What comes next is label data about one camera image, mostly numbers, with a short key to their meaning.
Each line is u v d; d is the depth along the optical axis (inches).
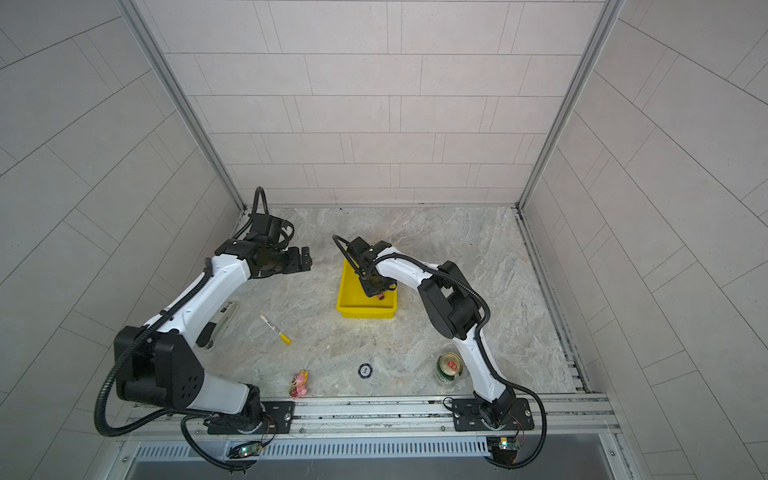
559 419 27.7
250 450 25.6
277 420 27.6
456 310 21.4
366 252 28.0
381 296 35.2
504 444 26.8
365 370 31.0
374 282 32.0
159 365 15.9
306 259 30.1
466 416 27.8
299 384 29.0
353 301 35.9
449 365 27.3
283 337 32.7
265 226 25.3
